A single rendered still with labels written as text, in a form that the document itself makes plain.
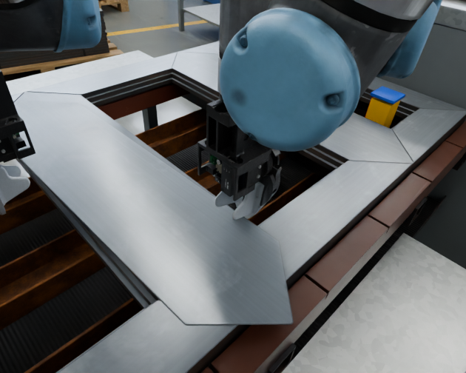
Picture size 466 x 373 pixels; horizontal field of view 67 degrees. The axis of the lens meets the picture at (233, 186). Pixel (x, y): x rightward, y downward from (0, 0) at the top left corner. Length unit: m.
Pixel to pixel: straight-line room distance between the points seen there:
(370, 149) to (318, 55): 0.60
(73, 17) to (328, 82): 0.22
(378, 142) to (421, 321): 0.35
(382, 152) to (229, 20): 0.49
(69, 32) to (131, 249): 0.29
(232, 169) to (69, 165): 0.35
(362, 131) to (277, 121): 0.64
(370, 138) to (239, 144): 0.45
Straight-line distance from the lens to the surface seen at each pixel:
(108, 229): 0.54
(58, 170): 0.67
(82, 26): 0.33
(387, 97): 0.91
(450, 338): 0.74
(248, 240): 0.51
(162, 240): 0.51
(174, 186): 0.60
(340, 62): 0.18
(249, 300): 0.45
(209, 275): 0.47
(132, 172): 0.63
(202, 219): 0.54
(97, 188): 0.62
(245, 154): 0.42
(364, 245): 0.59
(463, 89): 1.09
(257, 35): 0.18
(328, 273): 0.53
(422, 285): 0.78
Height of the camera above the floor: 1.23
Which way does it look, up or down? 40 degrees down
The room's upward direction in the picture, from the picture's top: 4 degrees clockwise
